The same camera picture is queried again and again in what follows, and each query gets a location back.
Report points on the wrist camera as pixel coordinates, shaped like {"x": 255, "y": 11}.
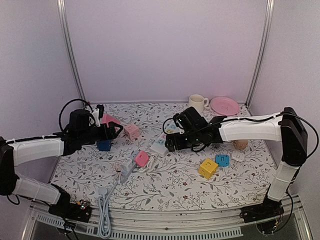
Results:
{"x": 97, "y": 114}
{"x": 177, "y": 123}

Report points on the cyan square adapter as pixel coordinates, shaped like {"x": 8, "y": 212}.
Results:
{"x": 222, "y": 160}

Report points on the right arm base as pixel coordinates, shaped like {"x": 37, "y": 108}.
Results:
{"x": 269, "y": 213}

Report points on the floral tablecloth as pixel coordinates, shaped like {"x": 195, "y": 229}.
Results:
{"x": 173, "y": 182}

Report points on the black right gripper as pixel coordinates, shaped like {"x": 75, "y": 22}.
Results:
{"x": 178, "y": 145}

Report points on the pink triangular socket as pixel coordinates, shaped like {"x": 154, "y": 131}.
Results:
{"x": 107, "y": 119}

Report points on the grey small power strip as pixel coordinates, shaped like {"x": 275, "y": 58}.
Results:
{"x": 124, "y": 175}

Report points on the white phone charger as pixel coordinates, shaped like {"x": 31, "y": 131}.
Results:
{"x": 126, "y": 165}

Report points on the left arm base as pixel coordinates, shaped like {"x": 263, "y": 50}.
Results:
{"x": 79, "y": 211}

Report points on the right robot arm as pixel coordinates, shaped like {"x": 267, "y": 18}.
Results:
{"x": 285, "y": 127}

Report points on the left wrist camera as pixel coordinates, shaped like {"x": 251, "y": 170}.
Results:
{"x": 97, "y": 114}

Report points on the yellow square adapter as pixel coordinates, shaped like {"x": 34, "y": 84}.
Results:
{"x": 207, "y": 168}

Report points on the white square adapter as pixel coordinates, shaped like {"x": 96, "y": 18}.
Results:
{"x": 238, "y": 156}

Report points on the pink square charger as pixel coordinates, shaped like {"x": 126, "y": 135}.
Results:
{"x": 141, "y": 159}

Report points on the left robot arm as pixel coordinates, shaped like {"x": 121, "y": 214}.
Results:
{"x": 16, "y": 152}

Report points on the pink plate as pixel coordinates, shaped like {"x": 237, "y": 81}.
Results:
{"x": 224, "y": 106}

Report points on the beige dragon cube adapter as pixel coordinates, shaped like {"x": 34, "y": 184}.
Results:
{"x": 240, "y": 144}

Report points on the cream ribbed mug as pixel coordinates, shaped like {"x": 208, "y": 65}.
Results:
{"x": 198, "y": 102}

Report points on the aluminium frame post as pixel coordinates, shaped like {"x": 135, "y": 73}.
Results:
{"x": 267, "y": 23}
{"x": 61, "y": 7}

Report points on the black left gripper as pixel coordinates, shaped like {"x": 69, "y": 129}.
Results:
{"x": 114, "y": 135}

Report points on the front aluminium rail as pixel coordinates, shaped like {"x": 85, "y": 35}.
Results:
{"x": 209, "y": 224}

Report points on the dark blue cube adapter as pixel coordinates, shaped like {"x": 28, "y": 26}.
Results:
{"x": 104, "y": 145}

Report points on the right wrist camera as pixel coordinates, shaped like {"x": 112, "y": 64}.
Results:
{"x": 177, "y": 123}

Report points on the pink cube socket adapter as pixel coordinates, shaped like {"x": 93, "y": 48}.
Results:
{"x": 132, "y": 131}

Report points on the right aluminium frame post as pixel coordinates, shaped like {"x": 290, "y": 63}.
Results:
{"x": 267, "y": 23}

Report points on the left aluminium frame post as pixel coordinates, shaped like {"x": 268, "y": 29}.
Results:
{"x": 61, "y": 7}

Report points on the white power strip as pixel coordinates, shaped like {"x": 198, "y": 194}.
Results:
{"x": 158, "y": 147}

